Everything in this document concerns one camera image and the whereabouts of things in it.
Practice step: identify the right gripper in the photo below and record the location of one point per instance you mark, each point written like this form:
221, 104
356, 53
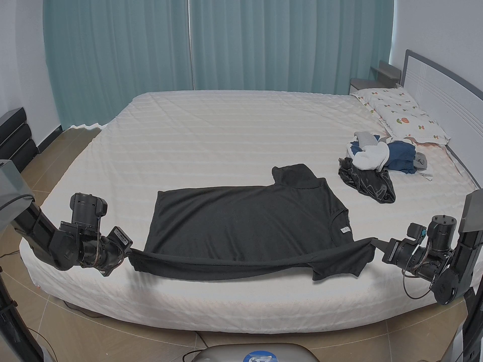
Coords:
402, 256

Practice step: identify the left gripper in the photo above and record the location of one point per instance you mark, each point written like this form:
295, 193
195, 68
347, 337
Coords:
119, 245

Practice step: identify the black T-shirt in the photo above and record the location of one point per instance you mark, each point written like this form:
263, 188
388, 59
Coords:
245, 221

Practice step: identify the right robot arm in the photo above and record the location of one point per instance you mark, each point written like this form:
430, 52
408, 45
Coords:
464, 251

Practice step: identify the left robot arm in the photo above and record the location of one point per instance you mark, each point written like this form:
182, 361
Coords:
56, 243

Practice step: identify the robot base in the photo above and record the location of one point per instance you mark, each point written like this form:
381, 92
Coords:
256, 353

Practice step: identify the pile of clothes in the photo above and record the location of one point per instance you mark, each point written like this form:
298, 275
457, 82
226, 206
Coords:
371, 158

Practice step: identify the bed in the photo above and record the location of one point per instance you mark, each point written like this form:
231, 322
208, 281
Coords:
226, 134

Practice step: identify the black satin garment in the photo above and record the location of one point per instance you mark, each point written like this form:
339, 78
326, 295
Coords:
371, 187

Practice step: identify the white printed pillow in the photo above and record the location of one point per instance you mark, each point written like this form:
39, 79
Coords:
403, 113

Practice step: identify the black chest of drawers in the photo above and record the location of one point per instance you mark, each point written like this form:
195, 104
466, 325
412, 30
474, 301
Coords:
15, 138

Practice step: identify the grey bedside table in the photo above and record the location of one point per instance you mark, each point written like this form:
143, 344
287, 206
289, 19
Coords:
362, 83

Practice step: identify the blue-green curtain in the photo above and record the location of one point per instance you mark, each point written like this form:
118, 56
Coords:
283, 32
120, 51

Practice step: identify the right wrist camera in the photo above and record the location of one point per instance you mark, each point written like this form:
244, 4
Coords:
415, 232

